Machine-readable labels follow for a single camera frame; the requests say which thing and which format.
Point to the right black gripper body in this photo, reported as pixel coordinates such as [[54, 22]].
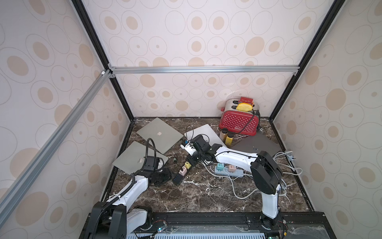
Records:
[[194, 157]]

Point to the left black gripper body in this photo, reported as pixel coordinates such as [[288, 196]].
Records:
[[161, 177]]

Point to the black power strip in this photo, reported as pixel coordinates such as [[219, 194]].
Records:
[[177, 180]]

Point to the yellow charger plug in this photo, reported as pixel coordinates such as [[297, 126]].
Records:
[[187, 165]]

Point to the pink charger plug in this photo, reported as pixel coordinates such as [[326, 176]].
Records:
[[183, 171]]

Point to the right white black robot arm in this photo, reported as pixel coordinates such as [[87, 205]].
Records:
[[266, 174]]

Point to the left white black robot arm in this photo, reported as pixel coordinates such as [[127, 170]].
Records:
[[125, 200]]

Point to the white laptop centre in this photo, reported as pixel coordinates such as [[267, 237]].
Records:
[[207, 132]]

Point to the green charger plug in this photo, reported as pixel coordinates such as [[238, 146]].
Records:
[[220, 167]]

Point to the silver laptop front left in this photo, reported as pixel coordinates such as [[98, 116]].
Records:
[[139, 157]]

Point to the silver laptop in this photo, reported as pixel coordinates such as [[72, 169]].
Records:
[[139, 157], [163, 135]]

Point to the pink charger on blue strip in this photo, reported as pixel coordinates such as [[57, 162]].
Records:
[[232, 168]]

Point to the silver laptop back left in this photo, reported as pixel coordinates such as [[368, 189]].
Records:
[[163, 135]]

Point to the dark grey laptop right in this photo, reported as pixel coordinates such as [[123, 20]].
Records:
[[256, 144]]

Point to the brown lid bottle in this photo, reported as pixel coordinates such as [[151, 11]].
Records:
[[223, 134]]

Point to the yellow bottle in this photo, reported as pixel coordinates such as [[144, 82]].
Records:
[[229, 139]]

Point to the light blue power strip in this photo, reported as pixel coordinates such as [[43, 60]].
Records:
[[226, 172]]

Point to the red toaster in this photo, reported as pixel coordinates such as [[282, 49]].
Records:
[[239, 122]]

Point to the yellow toast toy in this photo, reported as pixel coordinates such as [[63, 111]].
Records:
[[244, 107]]

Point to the red toast toy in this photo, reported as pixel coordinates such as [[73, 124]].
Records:
[[246, 100]]

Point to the horizontal aluminium frame bar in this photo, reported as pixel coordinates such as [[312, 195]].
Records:
[[204, 69]]

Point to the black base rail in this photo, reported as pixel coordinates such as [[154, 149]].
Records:
[[294, 225]]

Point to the diagonal aluminium frame bar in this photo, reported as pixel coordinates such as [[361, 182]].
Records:
[[33, 170]]

